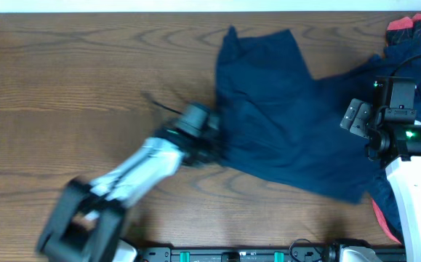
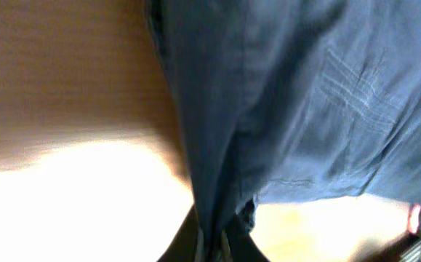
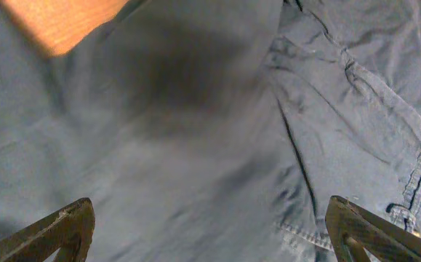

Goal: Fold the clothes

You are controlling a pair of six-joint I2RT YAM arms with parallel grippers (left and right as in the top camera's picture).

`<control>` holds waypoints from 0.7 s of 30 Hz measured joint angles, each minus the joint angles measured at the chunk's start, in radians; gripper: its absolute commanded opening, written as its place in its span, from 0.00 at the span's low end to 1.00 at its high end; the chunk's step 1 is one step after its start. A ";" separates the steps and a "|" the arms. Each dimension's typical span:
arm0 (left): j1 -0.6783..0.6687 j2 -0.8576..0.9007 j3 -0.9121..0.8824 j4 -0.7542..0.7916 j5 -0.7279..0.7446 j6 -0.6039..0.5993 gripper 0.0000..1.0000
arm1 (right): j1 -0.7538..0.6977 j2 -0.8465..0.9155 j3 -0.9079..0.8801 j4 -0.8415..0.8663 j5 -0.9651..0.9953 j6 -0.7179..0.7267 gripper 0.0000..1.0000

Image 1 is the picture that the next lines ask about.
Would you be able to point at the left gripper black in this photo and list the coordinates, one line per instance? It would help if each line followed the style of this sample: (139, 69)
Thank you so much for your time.
(222, 151)

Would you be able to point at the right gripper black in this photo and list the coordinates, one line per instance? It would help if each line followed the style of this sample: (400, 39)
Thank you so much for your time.
(355, 117)

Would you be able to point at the navy blue shorts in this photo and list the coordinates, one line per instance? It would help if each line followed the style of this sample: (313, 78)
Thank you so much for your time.
(280, 124)

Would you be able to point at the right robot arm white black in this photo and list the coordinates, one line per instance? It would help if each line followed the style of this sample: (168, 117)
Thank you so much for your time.
(390, 125)

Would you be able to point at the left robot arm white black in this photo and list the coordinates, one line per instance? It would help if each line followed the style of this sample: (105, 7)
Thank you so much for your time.
(89, 217)

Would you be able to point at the pile of navy clothes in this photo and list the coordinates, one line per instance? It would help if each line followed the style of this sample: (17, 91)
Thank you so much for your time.
(405, 60)

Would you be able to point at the black mounting rail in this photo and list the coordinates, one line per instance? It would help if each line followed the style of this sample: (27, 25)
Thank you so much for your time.
(168, 254)

